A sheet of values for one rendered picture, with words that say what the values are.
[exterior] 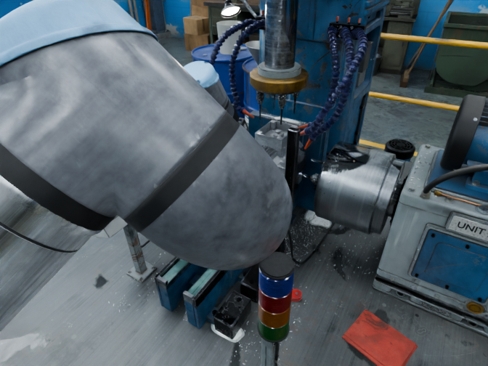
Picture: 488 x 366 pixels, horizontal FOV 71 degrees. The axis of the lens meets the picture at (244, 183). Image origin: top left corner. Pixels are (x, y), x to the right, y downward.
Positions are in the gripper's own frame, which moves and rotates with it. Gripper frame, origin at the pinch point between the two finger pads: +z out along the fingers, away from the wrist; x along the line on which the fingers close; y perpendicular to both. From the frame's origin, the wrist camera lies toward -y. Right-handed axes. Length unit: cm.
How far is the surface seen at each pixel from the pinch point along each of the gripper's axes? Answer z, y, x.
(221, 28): 86, 148, 127
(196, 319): 1.1, -47.1, -12.3
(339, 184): -1.0, 1.7, -33.3
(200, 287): -3.1, -39.5, -11.1
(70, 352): -6, -69, 12
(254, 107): 109, 96, 75
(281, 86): -16.4, 18.6, -10.6
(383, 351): 14, -32, -57
